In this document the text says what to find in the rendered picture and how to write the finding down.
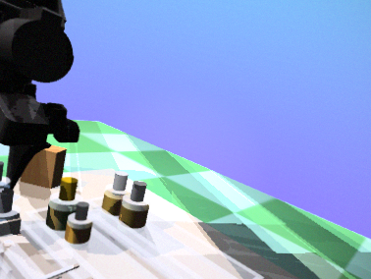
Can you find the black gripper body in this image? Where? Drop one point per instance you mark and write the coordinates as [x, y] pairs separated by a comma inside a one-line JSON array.
[[71, 131]]

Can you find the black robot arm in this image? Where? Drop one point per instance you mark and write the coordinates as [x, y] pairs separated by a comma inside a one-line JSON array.
[[33, 44]]

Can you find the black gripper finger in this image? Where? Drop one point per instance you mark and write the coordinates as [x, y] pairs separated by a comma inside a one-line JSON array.
[[19, 157]]

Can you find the brown cardboard box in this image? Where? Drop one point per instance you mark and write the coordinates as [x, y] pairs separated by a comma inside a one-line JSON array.
[[46, 167]]

